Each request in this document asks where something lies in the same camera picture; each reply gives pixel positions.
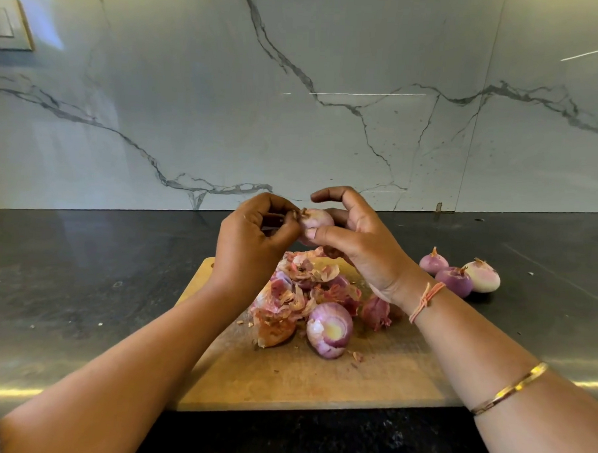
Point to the person's right hand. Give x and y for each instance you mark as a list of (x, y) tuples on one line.
[(372, 245)]

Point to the person's left hand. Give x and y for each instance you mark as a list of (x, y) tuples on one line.
[(244, 249)]

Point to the small red onion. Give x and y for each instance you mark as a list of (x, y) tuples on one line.
[(434, 261)]

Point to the pile of onion peels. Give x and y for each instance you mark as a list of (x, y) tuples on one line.
[(296, 288)]

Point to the red onion with pale patch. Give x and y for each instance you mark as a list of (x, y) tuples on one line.
[(329, 329)]

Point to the brownish red onion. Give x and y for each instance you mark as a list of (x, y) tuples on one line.
[(482, 275)]

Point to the person's right forearm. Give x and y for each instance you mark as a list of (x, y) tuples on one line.
[(510, 381)]

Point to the person's left forearm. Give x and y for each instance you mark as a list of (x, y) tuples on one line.
[(104, 383)]

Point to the wooden cutting board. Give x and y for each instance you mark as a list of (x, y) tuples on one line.
[(263, 376)]

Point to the gold bangle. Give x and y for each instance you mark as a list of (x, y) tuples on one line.
[(509, 389)]

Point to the small brown wall-edge object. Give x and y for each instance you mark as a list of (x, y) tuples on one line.
[(438, 207)]

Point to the white wall switch plate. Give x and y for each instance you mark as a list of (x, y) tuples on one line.
[(7, 23)]

